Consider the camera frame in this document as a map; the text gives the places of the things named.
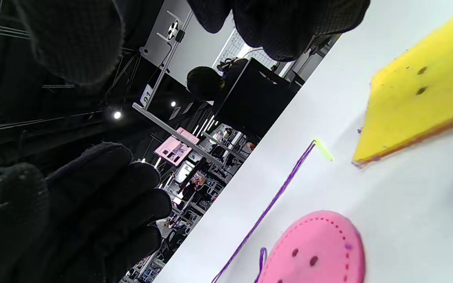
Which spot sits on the person's left hand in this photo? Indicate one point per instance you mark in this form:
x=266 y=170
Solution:
x=65 y=220

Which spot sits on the person's right hand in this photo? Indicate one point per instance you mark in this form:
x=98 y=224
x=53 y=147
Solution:
x=277 y=27

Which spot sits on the yellow felt square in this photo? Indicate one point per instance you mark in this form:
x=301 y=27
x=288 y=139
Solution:
x=419 y=110

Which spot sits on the purple thread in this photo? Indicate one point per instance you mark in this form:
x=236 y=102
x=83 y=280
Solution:
x=277 y=194

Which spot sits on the pink felt button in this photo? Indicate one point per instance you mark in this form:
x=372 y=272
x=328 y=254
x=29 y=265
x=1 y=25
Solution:
x=321 y=243

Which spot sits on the black monitor panel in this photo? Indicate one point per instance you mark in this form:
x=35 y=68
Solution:
x=256 y=98

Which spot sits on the pink display screen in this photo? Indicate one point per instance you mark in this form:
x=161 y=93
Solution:
x=175 y=147

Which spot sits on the white wall-mounted tracking camera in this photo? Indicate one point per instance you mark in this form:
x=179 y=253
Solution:
x=173 y=30

